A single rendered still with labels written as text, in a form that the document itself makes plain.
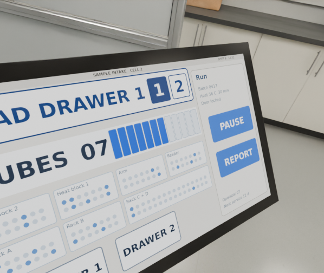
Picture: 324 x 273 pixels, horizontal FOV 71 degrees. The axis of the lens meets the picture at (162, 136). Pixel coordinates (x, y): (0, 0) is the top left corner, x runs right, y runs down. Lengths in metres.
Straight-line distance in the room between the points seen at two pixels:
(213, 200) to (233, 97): 0.18
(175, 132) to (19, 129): 0.20
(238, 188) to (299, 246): 1.38
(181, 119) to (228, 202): 0.16
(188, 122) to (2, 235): 0.26
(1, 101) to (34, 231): 0.14
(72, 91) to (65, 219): 0.15
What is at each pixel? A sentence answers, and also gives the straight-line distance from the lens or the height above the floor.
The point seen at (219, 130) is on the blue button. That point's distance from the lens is 0.39.
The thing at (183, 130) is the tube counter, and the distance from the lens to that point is 0.35.
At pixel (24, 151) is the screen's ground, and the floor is 1.13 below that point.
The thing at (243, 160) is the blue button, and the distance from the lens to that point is 0.43.
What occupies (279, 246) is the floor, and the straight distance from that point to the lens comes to 1.71.
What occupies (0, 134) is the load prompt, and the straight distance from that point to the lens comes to 0.29.
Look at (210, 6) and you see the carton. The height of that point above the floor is 0.92.
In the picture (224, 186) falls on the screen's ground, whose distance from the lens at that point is 0.40.
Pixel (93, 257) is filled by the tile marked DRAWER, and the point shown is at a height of 1.01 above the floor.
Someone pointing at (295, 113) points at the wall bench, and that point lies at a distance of 2.57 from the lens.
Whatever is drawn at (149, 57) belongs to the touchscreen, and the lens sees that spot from 0.34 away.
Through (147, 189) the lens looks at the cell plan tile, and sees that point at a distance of 0.32.
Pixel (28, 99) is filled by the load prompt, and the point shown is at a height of 1.17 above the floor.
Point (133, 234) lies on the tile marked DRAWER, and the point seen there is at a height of 1.02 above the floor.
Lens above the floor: 1.32
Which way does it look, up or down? 40 degrees down
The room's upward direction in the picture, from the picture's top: 10 degrees clockwise
